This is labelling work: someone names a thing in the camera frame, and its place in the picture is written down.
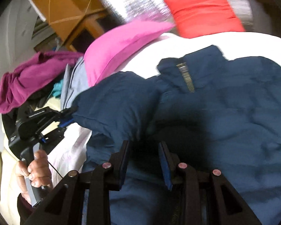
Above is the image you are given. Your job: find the navy blue puffer jacket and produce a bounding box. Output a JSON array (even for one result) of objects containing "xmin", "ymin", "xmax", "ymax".
[{"xmin": 73, "ymin": 46, "xmax": 281, "ymax": 224}]

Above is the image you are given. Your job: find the person's left hand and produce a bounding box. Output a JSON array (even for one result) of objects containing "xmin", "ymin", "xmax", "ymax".
[{"xmin": 15, "ymin": 150, "xmax": 53, "ymax": 205}]

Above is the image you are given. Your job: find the magenta garment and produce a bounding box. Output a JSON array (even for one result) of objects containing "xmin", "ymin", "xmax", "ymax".
[{"xmin": 0, "ymin": 51, "xmax": 84, "ymax": 114}]

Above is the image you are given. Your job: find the teal garment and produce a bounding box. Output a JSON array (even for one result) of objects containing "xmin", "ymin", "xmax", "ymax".
[{"xmin": 51, "ymin": 79, "xmax": 63, "ymax": 99}]

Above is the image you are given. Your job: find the cream leather chair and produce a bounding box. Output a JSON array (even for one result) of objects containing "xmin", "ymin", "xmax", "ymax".
[{"xmin": 0, "ymin": 149, "xmax": 20, "ymax": 224}]

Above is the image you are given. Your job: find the grey folded garment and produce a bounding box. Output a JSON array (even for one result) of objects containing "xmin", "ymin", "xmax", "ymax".
[{"xmin": 60, "ymin": 57, "xmax": 89, "ymax": 110}]

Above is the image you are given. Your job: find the pink pillow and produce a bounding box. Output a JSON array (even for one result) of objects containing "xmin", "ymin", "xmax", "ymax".
[{"xmin": 84, "ymin": 20, "xmax": 174, "ymax": 87}]

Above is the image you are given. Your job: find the brown wooden cabinet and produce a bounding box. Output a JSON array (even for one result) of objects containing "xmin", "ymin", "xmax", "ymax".
[{"xmin": 32, "ymin": 0, "xmax": 108, "ymax": 51}]

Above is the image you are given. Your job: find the red pillow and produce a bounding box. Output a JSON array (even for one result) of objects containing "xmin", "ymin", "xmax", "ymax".
[{"xmin": 164, "ymin": 0, "xmax": 245, "ymax": 39}]

